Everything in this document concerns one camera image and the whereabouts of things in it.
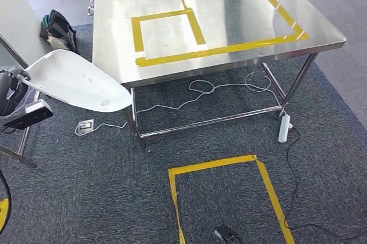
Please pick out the dark right robot hand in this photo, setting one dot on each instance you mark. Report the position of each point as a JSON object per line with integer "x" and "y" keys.
{"x": 226, "y": 235}

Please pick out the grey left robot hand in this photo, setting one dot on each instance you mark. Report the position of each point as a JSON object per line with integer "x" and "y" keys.
{"x": 7, "y": 94}

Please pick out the white plastic car part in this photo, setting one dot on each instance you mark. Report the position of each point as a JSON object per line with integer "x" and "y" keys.
{"x": 71, "y": 78}

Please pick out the stainless steel workbench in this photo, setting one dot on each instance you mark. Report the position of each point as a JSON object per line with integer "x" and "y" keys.
{"x": 243, "y": 14}

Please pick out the white top metal table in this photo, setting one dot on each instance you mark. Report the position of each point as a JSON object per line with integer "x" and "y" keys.
{"x": 17, "y": 18}

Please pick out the black bag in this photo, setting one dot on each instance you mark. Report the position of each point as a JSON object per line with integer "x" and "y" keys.
{"x": 60, "y": 29}

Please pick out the silver floor socket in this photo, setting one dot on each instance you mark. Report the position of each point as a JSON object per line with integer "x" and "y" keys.
{"x": 86, "y": 126}

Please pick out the white power strip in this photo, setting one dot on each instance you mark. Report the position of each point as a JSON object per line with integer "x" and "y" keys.
{"x": 284, "y": 130}

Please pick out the yellow tape table marking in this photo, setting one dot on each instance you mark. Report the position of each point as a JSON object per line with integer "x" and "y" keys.
{"x": 172, "y": 57}

